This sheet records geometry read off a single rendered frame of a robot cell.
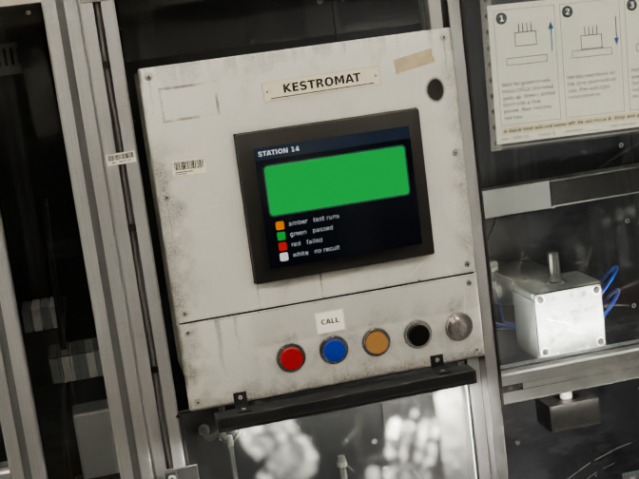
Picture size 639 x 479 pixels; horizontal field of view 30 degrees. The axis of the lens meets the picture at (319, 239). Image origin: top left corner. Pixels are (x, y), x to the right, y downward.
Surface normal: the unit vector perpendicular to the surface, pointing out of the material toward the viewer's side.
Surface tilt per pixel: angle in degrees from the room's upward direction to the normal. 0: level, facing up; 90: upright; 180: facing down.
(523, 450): 90
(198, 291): 90
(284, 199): 90
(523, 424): 90
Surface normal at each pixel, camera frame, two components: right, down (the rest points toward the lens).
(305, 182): 0.22, 0.15
